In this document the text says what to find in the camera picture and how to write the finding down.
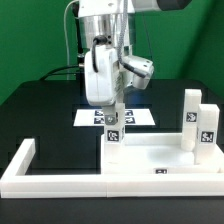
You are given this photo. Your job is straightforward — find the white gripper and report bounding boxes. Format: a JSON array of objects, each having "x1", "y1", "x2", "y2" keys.
[{"x1": 84, "y1": 46, "x2": 123, "y2": 125}]

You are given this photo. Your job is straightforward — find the white desk top tray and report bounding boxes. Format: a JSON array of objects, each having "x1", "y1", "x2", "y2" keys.
[{"x1": 101, "y1": 133, "x2": 224, "y2": 175}]

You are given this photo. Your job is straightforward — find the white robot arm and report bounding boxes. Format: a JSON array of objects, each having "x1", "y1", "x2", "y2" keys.
[{"x1": 77, "y1": 0, "x2": 192, "y2": 126}]

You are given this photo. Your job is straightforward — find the fiducial marker base sheet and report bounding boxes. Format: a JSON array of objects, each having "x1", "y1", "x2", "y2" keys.
[{"x1": 73, "y1": 109, "x2": 155, "y2": 127}]

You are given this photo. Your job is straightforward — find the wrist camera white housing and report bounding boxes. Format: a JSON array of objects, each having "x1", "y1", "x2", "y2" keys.
[{"x1": 124, "y1": 55, "x2": 154, "y2": 90}]

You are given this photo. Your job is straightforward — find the black cables on table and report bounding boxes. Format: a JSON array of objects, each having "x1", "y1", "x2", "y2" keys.
[{"x1": 39, "y1": 64, "x2": 86, "y2": 82}]

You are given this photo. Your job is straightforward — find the white U-shaped obstacle frame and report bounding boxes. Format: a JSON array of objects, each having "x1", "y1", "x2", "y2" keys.
[{"x1": 0, "y1": 139, "x2": 224, "y2": 198}]

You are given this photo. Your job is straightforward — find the grey cable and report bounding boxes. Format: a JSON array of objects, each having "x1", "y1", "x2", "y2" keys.
[{"x1": 63, "y1": 0, "x2": 81, "y2": 67}]

